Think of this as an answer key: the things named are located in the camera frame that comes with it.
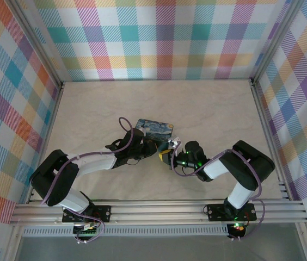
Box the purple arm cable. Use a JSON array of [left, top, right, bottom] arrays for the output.
[[40, 116, 146, 206], [171, 148, 266, 241]]

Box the aluminium side rail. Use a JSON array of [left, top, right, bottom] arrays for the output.
[[250, 78, 293, 202]]

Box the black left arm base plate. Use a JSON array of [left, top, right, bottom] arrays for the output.
[[62, 205, 112, 224]]

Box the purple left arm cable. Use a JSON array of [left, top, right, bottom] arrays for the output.
[[40, 116, 146, 206]]

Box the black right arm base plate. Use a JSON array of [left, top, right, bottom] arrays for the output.
[[206, 203, 257, 222]]

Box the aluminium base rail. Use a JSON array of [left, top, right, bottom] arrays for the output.
[[8, 200, 307, 226]]

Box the aluminium frame post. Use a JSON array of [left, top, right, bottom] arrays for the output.
[[250, 0, 303, 84], [11, 0, 64, 85]]

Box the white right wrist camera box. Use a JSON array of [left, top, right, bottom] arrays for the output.
[[168, 136, 183, 150]]

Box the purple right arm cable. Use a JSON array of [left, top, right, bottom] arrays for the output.
[[171, 148, 266, 241]]

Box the slotted grey cable duct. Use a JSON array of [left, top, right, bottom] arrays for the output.
[[22, 226, 230, 238]]

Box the starry night painted box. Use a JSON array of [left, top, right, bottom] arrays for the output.
[[135, 117, 175, 144]]

